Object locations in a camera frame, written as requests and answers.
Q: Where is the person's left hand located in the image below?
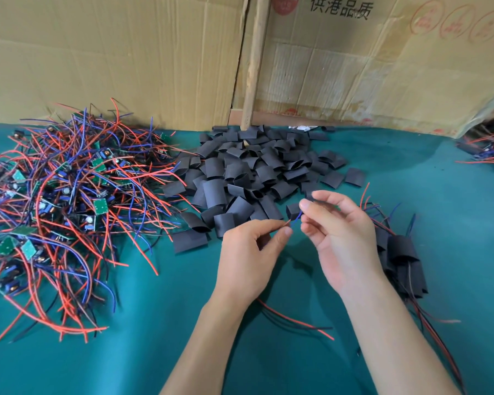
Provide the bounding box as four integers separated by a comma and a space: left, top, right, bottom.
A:
208, 219, 294, 316

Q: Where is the person's right hand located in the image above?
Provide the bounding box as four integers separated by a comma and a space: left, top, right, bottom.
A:
299, 190, 386, 300

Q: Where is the circuit board with coloured wires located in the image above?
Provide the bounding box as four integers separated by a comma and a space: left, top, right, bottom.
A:
257, 210, 335, 341

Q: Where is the person's right forearm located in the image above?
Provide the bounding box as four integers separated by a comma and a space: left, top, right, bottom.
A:
339, 275, 462, 395

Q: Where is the person's left forearm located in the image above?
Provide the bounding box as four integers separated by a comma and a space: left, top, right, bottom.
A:
160, 298, 252, 395

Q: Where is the pile of black shrink tubes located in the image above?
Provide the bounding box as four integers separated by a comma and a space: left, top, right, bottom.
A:
161, 125, 367, 255

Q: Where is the red printed cardboard sheet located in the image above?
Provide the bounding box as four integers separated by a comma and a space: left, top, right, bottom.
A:
230, 0, 494, 139

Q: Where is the wooden stick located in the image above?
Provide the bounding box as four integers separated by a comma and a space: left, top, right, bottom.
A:
240, 0, 271, 131

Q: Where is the teal table cloth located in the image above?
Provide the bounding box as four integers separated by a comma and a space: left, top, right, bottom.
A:
0, 120, 494, 395

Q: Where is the plain brown cardboard sheet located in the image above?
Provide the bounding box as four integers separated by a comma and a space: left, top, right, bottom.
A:
0, 0, 250, 132

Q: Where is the pile of sleeved wired boards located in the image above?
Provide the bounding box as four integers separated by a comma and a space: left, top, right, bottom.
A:
358, 182, 467, 393

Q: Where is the heap of red blue wires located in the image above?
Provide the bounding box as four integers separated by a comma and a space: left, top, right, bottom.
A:
454, 121, 494, 176

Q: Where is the pile of wired circuit boards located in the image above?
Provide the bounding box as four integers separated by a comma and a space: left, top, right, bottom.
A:
0, 98, 190, 344

